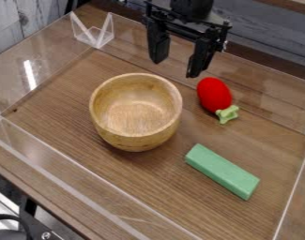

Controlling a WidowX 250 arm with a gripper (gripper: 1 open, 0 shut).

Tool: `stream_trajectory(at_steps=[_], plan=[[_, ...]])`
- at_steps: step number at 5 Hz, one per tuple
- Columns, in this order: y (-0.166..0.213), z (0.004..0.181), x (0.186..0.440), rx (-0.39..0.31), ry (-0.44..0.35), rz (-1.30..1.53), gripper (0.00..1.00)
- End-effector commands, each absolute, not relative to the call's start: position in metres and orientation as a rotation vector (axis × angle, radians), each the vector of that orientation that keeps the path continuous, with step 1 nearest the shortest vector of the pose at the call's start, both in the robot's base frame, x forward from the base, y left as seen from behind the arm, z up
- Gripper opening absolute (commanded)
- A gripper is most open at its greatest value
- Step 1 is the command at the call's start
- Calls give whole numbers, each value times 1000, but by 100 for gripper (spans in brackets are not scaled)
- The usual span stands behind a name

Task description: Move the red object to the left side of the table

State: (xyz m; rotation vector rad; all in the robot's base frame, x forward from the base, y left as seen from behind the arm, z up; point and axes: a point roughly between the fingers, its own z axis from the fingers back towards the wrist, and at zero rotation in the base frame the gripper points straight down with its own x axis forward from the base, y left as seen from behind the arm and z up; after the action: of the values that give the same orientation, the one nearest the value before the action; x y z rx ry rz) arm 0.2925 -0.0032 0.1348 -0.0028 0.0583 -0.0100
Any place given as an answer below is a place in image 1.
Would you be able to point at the green rectangular block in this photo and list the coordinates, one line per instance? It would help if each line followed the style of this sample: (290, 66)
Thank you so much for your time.
(231, 177)

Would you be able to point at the wooden bowl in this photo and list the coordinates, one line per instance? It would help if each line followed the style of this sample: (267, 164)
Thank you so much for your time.
(135, 110)

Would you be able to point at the black table leg bracket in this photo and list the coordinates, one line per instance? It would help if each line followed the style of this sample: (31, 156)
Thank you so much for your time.
(40, 232)

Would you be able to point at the red plush tomato green stem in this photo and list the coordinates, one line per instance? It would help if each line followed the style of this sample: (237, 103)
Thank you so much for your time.
(215, 99)

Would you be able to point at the clear acrylic corner bracket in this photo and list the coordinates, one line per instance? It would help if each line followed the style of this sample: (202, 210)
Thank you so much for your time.
(92, 36)

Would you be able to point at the clear acrylic tray wall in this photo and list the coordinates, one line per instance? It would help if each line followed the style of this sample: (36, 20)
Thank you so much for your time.
(115, 195)

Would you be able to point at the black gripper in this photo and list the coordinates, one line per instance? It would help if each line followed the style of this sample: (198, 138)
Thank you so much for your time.
(191, 20)

